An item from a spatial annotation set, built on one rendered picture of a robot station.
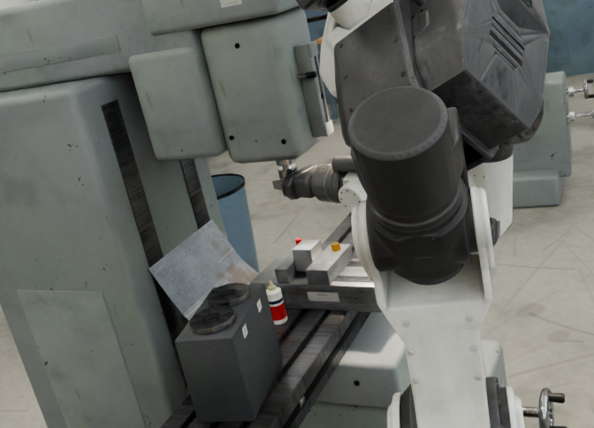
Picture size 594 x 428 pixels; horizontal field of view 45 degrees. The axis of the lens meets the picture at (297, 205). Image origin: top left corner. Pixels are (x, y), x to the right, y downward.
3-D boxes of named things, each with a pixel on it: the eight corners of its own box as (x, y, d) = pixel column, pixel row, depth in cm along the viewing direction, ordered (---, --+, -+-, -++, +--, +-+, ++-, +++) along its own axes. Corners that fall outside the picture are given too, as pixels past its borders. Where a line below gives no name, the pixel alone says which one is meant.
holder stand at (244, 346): (283, 358, 157) (263, 277, 151) (255, 422, 137) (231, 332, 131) (232, 361, 161) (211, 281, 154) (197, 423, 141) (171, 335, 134)
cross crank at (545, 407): (570, 420, 172) (566, 378, 169) (566, 452, 163) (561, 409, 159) (503, 414, 180) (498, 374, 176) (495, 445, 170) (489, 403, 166)
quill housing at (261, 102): (334, 134, 174) (308, 1, 164) (300, 162, 157) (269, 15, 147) (266, 141, 183) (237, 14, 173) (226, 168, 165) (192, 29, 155)
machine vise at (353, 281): (401, 283, 179) (395, 243, 176) (381, 313, 167) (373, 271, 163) (281, 279, 196) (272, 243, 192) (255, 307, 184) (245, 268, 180)
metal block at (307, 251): (324, 261, 181) (320, 240, 180) (315, 271, 177) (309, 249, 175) (307, 261, 184) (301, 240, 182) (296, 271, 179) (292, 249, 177)
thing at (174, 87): (267, 127, 183) (244, 26, 175) (220, 157, 163) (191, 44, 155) (205, 133, 192) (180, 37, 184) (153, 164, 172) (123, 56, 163)
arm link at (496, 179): (521, 242, 147) (523, 142, 136) (497, 274, 138) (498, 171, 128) (468, 231, 153) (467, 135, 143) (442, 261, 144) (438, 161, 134)
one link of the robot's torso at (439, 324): (525, 497, 103) (488, 212, 85) (404, 500, 108) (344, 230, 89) (515, 423, 117) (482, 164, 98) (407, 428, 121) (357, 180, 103)
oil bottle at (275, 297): (290, 317, 175) (281, 276, 171) (283, 325, 171) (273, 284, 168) (276, 316, 176) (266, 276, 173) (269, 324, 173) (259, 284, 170)
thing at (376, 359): (438, 332, 192) (432, 293, 188) (402, 412, 163) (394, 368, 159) (275, 325, 214) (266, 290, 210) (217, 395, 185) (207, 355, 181)
